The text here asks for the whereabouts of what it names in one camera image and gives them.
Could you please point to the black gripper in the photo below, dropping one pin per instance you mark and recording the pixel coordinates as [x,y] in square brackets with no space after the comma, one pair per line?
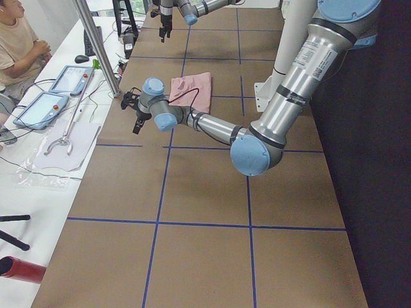
[166,16]
[141,114]

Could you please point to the pink Snoopy t-shirt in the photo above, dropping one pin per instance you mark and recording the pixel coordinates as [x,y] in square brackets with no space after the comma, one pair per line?
[192,91]

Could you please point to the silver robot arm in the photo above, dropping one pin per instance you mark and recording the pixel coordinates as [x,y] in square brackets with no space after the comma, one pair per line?
[316,34]
[190,12]

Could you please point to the black power supply box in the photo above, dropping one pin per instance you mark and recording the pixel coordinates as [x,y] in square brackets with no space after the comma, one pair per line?
[128,41]

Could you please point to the metal reacher grabber tool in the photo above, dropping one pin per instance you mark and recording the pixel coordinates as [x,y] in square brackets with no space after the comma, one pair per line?
[64,140]

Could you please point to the black keyboard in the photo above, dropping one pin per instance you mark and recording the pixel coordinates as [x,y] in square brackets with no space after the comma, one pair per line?
[88,48]

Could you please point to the far blue teach pendant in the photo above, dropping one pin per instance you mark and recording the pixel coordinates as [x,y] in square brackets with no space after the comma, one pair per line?
[72,79]

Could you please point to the blue teach pendant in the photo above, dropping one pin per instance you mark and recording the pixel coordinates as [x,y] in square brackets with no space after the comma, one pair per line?
[72,79]
[41,111]

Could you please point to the black computer mouse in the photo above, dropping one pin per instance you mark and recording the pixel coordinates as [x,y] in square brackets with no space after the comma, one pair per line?
[81,59]

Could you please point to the near blue teach pendant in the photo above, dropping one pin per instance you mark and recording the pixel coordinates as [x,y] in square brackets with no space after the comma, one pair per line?
[41,111]

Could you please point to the clear plastic sheet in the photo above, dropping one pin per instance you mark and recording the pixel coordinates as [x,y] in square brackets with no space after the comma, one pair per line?
[29,174]

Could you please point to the seated person beige shirt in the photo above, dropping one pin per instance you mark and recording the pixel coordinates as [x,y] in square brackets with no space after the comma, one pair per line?
[23,54]

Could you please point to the black tripod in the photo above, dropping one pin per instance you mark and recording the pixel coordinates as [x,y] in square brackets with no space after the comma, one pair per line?
[13,228]

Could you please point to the red cylinder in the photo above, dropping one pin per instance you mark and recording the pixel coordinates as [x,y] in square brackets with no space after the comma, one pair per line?
[12,267]

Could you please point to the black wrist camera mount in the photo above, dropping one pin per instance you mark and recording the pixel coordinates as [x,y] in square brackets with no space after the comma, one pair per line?
[131,99]
[155,12]

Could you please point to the aluminium frame post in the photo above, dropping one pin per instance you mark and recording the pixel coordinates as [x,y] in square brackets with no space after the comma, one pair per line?
[90,27]

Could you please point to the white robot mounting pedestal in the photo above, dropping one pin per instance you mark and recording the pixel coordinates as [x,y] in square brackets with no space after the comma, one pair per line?
[294,34]

